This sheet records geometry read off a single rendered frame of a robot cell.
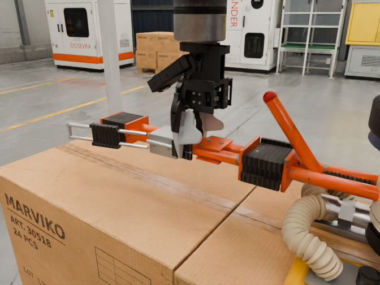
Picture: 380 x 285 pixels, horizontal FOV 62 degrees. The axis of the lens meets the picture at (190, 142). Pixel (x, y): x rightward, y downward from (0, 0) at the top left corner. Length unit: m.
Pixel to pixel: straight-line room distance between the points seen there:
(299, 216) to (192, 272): 0.19
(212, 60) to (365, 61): 7.28
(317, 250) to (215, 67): 0.32
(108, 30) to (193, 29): 2.92
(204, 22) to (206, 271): 0.39
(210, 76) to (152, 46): 7.02
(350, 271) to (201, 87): 0.36
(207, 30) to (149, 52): 7.04
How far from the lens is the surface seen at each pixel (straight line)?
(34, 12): 11.42
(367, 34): 7.68
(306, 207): 0.54
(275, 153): 0.57
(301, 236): 0.50
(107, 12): 3.43
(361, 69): 7.80
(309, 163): 0.54
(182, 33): 0.54
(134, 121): 0.71
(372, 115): 0.49
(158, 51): 7.55
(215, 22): 0.54
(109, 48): 3.44
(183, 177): 0.78
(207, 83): 0.54
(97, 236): 0.66
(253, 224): 0.63
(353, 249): 0.63
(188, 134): 0.57
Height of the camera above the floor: 1.32
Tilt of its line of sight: 22 degrees down
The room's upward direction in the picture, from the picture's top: straight up
